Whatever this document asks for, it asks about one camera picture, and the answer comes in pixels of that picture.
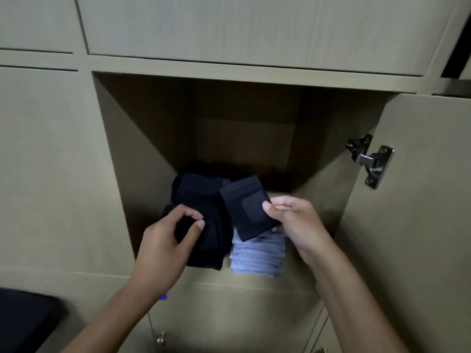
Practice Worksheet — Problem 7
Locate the person's left hand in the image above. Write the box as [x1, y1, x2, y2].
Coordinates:
[131, 204, 206, 295]

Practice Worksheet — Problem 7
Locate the person's right hand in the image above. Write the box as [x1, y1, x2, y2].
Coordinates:
[262, 196, 335, 267]

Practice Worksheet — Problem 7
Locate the stack of dark cloths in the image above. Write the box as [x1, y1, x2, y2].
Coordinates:
[161, 173, 235, 271]

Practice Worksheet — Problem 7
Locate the dark navy cloth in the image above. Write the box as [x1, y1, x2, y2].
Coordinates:
[220, 175, 282, 243]

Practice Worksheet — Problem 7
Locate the person's right forearm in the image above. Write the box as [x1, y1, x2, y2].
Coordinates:
[294, 239, 410, 353]

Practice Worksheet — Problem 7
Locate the person's left forearm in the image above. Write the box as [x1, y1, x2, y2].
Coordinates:
[61, 270, 168, 353]

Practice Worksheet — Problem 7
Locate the stack of light blue cloths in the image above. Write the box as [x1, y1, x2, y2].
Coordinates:
[230, 227, 288, 278]

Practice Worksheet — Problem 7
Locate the metal cabinet hinge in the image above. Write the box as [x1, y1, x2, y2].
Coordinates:
[346, 134, 395, 190]

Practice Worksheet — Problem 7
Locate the open beige cabinet door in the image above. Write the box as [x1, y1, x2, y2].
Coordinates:
[334, 93, 471, 353]

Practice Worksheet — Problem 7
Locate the tall beige cabinet door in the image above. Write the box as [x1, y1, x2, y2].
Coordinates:
[0, 66, 135, 273]

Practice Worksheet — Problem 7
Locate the wide beige cabinet door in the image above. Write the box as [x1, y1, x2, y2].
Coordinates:
[75, 0, 461, 77]

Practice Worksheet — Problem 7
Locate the black cushioned seat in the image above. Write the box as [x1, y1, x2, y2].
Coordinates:
[0, 287, 69, 353]

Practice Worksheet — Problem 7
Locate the small beige cabinet door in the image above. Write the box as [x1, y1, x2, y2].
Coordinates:
[0, 0, 74, 54]

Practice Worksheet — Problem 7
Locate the beige cabinet frame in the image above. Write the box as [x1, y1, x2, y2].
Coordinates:
[0, 0, 471, 353]

